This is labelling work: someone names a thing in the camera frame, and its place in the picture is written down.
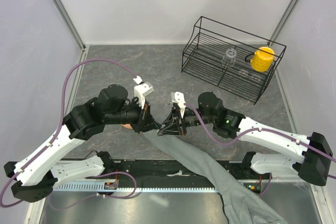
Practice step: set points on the person's bare hand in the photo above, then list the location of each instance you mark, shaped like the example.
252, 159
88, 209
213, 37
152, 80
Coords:
127, 126

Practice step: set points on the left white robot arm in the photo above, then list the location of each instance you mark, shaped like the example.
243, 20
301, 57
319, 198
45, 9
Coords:
35, 177

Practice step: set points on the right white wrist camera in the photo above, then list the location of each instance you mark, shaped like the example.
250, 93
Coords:
178, 98

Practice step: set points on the yellow mug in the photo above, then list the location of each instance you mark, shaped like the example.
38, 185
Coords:
261, 59

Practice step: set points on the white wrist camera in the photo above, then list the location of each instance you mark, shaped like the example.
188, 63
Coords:
178, 98
141, 90

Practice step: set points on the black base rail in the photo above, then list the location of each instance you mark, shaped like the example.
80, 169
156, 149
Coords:
143, 169

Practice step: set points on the white slotted cable duct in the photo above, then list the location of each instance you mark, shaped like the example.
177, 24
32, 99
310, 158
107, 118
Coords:
160, 185

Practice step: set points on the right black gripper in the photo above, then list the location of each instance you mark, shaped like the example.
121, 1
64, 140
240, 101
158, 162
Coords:
177, 125

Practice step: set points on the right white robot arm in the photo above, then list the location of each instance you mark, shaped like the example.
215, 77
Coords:
308, 157

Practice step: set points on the clear glass cup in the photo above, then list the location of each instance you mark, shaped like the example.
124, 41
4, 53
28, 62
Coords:
229, 58

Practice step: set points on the grey sleeved forearm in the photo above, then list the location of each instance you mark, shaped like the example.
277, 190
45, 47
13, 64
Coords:
239, 203

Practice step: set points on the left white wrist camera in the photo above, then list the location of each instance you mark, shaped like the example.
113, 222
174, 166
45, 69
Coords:
141, 90

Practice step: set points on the black wire rack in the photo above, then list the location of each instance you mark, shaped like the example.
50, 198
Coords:
203, 53

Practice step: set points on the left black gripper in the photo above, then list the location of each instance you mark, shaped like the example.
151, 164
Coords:
152, 123

